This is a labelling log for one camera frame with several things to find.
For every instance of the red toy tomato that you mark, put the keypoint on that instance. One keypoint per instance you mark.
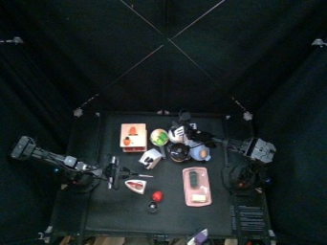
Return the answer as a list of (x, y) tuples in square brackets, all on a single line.
[(157, 196)]

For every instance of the thin vertical frame pole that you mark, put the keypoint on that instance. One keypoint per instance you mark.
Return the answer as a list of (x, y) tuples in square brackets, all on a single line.
[(164, 79)]

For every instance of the wooden box with carrot prints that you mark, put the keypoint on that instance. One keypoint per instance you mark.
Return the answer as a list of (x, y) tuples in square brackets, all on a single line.
[(133, 134)]

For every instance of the pink rectangular tray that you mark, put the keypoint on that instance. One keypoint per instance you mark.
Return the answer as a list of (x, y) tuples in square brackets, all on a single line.
[(204, 188)]

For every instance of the white round toy vessel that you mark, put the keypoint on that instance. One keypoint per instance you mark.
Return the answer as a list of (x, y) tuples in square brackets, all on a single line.
[(173, 138)]

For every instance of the purple white card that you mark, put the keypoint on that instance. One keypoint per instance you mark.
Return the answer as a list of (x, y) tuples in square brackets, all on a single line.
[(199, 237)]

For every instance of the red white toy wedge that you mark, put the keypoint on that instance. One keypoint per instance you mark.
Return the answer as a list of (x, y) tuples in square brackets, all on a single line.
[(136, 188)]

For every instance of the metal frame clamp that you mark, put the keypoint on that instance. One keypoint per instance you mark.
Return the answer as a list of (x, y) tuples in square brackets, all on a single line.
[(247, 115), (77, 112), (14, 40), (317, 42)]

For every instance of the green white toy ball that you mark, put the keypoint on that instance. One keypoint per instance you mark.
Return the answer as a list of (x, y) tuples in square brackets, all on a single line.
[(159, 138)]

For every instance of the dark green toy block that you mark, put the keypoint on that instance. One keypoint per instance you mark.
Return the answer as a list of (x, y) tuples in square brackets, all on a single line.
[(193, 178)]

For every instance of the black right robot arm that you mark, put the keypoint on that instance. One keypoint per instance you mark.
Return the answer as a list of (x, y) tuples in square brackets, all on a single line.
[(255, 148)]

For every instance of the white toy food block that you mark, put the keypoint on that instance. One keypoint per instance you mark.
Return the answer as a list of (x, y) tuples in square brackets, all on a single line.
[(199, 198)]

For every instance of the blue-grey toy pot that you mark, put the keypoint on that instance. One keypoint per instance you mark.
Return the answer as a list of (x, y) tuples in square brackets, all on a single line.
[(200, 153)]

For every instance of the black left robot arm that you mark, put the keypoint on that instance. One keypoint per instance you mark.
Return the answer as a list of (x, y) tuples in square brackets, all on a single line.
[(46, 155)]

